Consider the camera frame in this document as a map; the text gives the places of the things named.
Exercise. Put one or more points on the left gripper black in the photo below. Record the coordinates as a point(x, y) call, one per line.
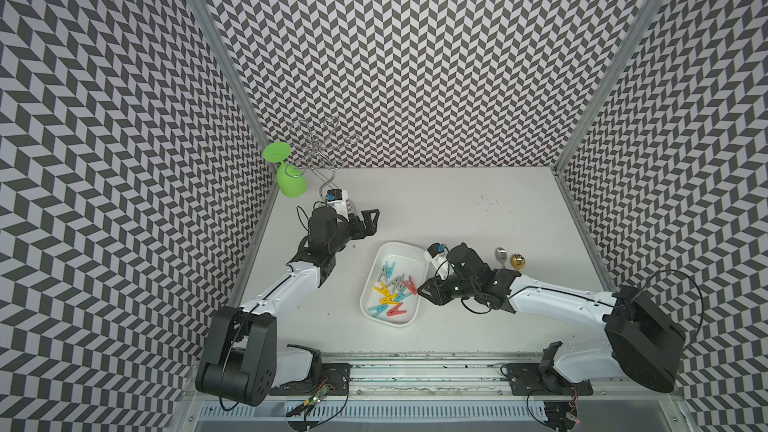
point(370, 226)

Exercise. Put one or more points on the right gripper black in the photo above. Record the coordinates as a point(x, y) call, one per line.
point(433, 290)

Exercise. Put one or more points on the red clothespin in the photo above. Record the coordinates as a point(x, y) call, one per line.
point(410, 285)
point(395, 311)

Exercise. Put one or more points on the white plastic storage box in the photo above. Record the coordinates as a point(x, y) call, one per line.
point(409, 261)

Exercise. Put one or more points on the yellow clothespin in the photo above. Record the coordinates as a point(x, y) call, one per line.
point(382, 288)
point(391, 299)

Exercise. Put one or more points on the teal clothespin bottom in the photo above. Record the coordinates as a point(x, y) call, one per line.
point(377, 310)

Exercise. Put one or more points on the red clothespin bottom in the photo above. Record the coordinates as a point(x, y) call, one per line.
point(395, 311)

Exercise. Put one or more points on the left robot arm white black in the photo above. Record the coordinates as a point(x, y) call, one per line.
point(241, 359)

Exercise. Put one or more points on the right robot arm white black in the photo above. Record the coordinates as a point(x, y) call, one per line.
point(637, 339)

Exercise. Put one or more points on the green plastic wine glass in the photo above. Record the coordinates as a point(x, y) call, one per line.
point(290, 179)

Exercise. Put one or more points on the gold spoon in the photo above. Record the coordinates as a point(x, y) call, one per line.
point(517, 262)

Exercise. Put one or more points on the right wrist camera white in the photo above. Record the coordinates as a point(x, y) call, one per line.
point(436, 254)

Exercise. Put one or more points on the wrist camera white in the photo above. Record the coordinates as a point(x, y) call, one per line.
point(436, 254)
point(338, 199)

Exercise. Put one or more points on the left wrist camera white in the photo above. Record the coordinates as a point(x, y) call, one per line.
point(338, 199)

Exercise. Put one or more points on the aluminium rail frame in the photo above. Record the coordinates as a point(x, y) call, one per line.
point(443, 392)

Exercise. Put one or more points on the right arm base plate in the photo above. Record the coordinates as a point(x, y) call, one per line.
point(525, 378)

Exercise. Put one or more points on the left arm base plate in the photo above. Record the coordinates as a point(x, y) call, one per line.
point(334, 376)

